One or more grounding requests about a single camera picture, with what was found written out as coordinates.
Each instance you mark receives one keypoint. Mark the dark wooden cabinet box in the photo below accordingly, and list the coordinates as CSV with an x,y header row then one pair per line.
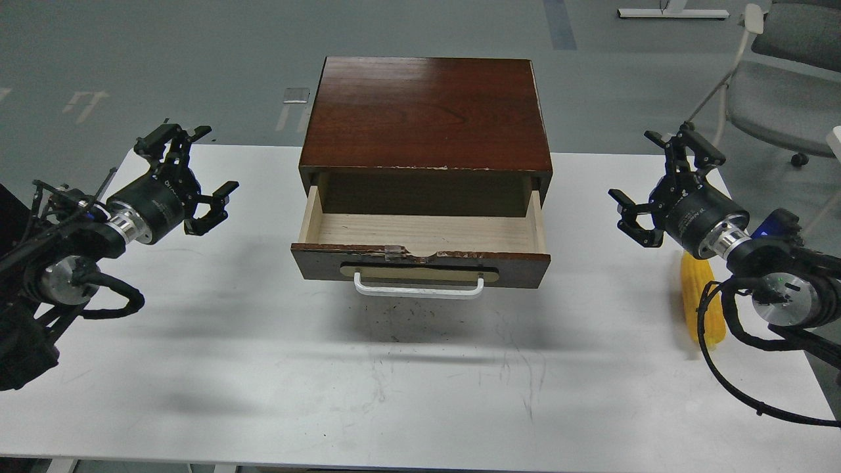
x,y
411,115

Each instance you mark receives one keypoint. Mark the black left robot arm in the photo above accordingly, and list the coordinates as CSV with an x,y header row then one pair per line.
x,y
51,249

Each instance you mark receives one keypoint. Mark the wooden drawer with white handle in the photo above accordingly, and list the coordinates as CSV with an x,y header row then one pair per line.
x,y
438,256

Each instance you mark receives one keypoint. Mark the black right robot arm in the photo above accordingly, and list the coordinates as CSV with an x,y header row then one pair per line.
x,y
779,289

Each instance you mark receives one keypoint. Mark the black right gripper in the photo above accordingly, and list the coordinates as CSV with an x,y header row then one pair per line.
x,y
684,205

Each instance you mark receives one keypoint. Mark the grey office chair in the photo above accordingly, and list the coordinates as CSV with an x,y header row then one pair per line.
x,y
783,87

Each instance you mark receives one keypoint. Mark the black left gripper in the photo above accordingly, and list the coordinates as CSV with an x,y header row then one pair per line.
x,y
169,193

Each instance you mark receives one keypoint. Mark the yellow corn cob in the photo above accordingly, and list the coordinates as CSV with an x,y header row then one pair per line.
x,y
695,275

